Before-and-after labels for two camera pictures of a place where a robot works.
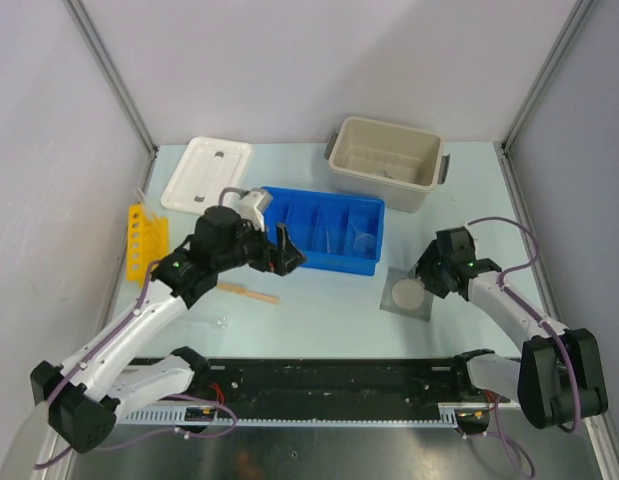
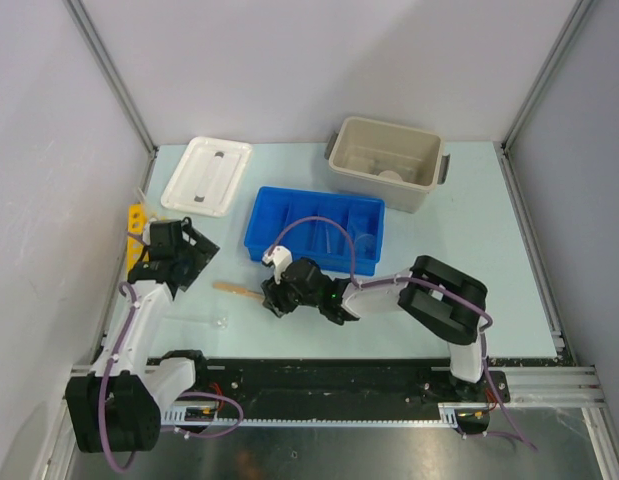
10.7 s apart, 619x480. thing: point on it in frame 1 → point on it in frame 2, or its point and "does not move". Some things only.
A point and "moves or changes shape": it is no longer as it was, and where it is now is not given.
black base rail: (320, 382) does not move
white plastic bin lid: (206, 168) does not move
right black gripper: (423, 269) → (274, 297)
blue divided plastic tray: (341, 234) does not move
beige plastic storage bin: (397, 164) does not move
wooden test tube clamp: (243, 291) does not move
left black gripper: (281, 258) → (202, 251)
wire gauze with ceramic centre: (404, 293) moves or changes shape
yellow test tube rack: (147, 242) does not move
